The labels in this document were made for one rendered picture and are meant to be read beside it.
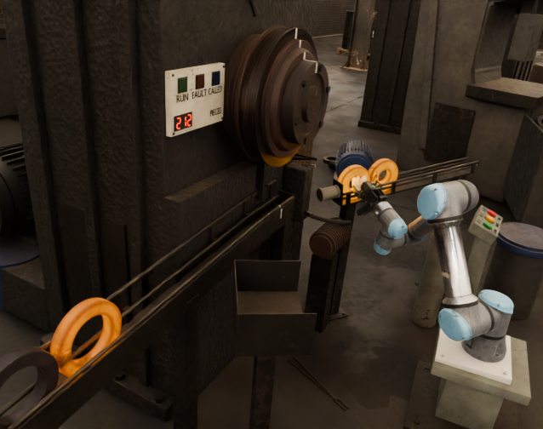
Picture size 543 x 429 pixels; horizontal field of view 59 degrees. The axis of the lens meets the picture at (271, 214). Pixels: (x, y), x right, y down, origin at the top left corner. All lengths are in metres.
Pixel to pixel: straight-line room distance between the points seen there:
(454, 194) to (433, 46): 2.70
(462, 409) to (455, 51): 2.94
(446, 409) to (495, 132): 2.61
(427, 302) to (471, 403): 0.61
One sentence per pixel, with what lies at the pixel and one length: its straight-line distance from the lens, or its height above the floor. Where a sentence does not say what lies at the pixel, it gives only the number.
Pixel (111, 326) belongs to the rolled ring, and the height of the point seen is 0.69.
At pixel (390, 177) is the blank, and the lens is 2.28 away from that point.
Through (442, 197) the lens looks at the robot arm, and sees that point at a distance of 1.69.
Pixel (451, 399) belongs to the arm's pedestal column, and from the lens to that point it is 2.04.
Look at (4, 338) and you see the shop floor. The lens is 2.46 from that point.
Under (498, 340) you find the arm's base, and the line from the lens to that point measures 1.92.
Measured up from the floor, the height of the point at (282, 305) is 0.60.
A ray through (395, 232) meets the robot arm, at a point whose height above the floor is 0.63.
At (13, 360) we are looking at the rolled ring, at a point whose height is 0.77.
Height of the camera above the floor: 1.47
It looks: 25 degrees down
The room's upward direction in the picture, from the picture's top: 5 degrees clockwise
